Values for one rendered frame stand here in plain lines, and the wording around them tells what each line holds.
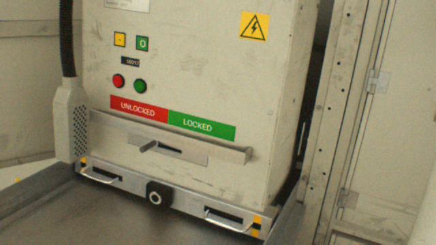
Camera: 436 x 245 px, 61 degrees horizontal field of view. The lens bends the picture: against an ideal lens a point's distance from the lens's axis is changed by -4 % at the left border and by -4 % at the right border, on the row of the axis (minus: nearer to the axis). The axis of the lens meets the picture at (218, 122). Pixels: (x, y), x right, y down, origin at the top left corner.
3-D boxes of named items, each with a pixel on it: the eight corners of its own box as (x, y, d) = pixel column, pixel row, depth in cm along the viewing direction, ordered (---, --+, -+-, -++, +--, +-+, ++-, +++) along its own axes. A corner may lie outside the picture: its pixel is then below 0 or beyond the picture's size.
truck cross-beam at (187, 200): (268, 241, 81) (272, 218, 79) (75, 171, 100) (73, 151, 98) (274, 229, 85) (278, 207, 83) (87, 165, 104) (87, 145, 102)
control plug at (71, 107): (70, 165, 85) (67, 92, 79) (54, 159, 87) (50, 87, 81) (93, 153, 92) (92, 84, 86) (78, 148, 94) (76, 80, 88)
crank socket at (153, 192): (165, 211, 87) (166, 192, 85) (144, 203, 89) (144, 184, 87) (171, 205, 89) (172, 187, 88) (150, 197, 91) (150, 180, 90)
